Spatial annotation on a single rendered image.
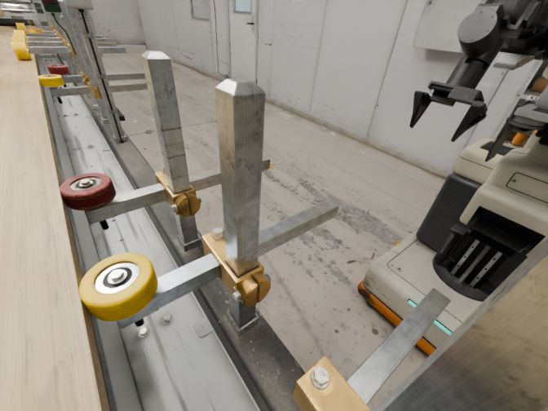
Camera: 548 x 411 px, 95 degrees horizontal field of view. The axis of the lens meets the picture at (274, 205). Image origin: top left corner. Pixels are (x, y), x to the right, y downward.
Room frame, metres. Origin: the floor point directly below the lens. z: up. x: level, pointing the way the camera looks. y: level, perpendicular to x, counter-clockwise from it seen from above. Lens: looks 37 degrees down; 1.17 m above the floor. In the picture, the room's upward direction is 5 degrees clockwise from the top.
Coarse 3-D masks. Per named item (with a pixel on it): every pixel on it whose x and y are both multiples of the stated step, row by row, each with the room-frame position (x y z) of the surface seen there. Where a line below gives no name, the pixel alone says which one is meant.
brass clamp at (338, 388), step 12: (324, 360) 0.14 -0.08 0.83; (336, 372) 0.13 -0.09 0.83; (300, 384) 0.11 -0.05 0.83; (312, 384) 0.11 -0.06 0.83; (336, 384) 0.12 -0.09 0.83; (348, 384) 0.12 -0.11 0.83; (300, 396) 0.11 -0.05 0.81; (312, 396) 0.10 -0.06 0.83; (324, 396) 0.10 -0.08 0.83; (336, 396) 0.10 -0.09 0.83; (348, 396) 0.10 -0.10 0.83; (300, 408) 0.10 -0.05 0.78; (312, 408) 0.09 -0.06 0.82; (324, 408) 0.09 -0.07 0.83; (336, 408) 0.09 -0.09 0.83; (348, 408) 0.09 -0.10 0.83; (360, 408) 0.09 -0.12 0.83
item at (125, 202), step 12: (264, 156) 0.65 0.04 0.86; (216, 168) 0.56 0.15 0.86; (264, 168) 0.62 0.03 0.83; (192, 180) 0.49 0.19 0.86; (204, 180) 0.50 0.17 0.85; (216, 180) 0.53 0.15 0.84; (132, 192) 0.42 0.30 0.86; (144, 192) 0.43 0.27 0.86; (156, 192) 0.43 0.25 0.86; (108, 204) 0.38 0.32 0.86; (120, 204) 0.39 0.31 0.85; (132, 204) 0.40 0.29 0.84; (144, 204) 0.42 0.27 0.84; (96, 216) 0.36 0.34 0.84; (108, 216) 0.37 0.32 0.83
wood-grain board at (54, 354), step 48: (0, 48) 1.74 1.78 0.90; (0, 96) 0.83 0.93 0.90; (0, 144) 0.50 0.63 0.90; (48, 144) 0.52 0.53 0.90; (0, 192) 0.33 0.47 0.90; (48, 192) 0.34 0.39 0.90; (0, 240) 0.23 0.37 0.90; (48, 240) 0.24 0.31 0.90; (0, 288) 0.16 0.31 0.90; (48, 288) 0.16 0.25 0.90; (0, 336) 0.11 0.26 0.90; (48, 336) 0.11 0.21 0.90; (0, 384) 0.07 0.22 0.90; (48, 384) 0.07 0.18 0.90; (96, 384) 0.08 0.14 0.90
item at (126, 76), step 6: (66, 78) 1.35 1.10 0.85; (72, 78) 1.37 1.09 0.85; (78, 78) 1.38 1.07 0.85; (108, 78) 1.47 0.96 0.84; (114, 78) 1.49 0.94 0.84; (120, 78) 1.51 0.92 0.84; (126, 78) 1.53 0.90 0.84; (132, 78) 1.55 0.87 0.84; (138, 78) 1.57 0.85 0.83; (144, 78) 1.59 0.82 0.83
